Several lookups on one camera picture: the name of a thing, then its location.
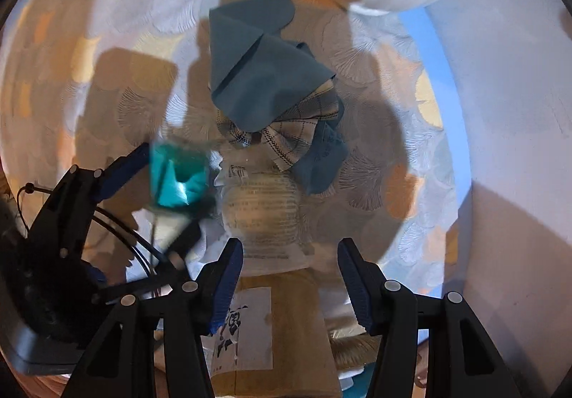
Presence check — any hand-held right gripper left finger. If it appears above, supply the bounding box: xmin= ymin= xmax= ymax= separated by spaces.
xmin=60 ymin=238 xmax=244 ymax=398

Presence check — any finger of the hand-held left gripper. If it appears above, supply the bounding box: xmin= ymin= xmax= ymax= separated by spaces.
xmin=27 ymin=143 xmax=151 ymax=238
xmin=92 ymin=219 xmax=203 ymax=305

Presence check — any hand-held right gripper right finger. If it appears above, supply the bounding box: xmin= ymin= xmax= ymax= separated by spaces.
xmin=337 ymin=238 xmax=521 ymax=398

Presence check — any teal clay pack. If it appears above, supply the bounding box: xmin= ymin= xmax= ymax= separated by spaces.
xmin=147 ymin=136 xmax=216 ymax=213

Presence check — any brown paper bag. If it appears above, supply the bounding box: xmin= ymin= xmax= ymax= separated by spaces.
xmin=203 ymin=157 xmax=345 ymax=398

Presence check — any teal plaid-lined cloth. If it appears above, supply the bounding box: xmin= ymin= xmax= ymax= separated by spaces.
xmin=208 ymin=0 xmax=349 ymax=195

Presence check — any ginkgo patterned tablecloth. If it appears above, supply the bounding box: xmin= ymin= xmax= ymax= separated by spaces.
xmin=0 ymin=0 xmax=474 ymax=296

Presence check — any black braided cable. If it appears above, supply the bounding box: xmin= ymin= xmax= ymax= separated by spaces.
xmin=89 ymin=217 xmax=159 ymax=269
xmin=92 ymin=207 xmax=173 ymax=262

